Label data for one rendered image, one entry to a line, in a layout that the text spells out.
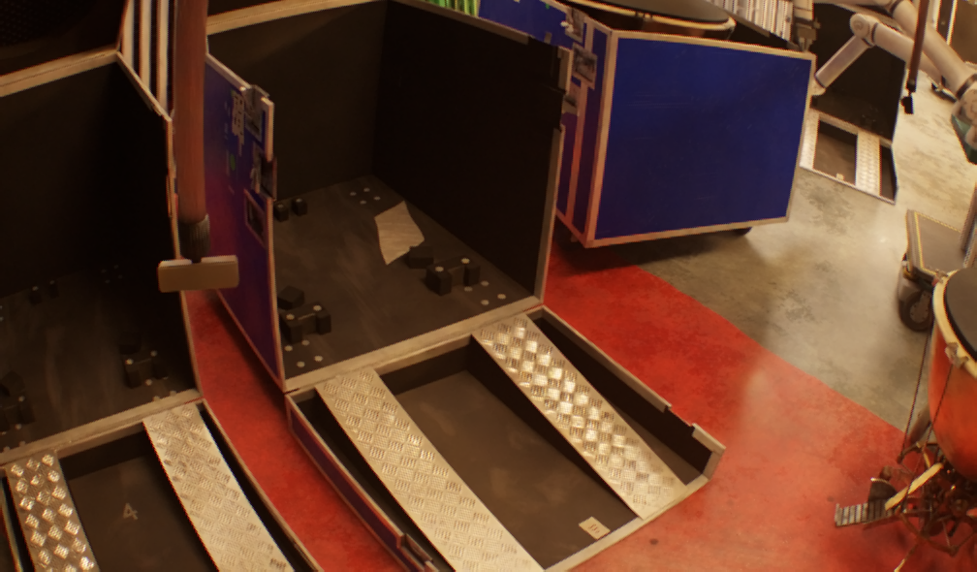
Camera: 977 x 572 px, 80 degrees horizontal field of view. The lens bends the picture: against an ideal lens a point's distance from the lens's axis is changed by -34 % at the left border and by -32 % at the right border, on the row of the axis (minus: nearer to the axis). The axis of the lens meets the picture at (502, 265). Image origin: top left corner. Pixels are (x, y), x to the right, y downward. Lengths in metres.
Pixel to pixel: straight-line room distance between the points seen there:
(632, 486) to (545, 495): 0.23
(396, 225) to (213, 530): 1.46
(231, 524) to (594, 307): 1.59
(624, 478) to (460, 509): 0.45
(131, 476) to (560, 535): 1.19
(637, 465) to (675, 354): 0.62
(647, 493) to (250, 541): 1.06
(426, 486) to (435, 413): 0.37
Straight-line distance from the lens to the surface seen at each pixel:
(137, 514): 2.05
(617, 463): 2.17
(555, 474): 2.16
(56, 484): 2.02
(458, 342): 2.36
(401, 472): 2.00
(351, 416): 2.09
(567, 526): 2.03
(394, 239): 2.75
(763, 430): 2.48
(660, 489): 2.16
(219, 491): 1.94
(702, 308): 2.96
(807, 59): 3.17
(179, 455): 2.01
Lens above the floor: 1.54
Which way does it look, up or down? 31 degrees down
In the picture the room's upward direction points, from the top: 6 degrees clockwise
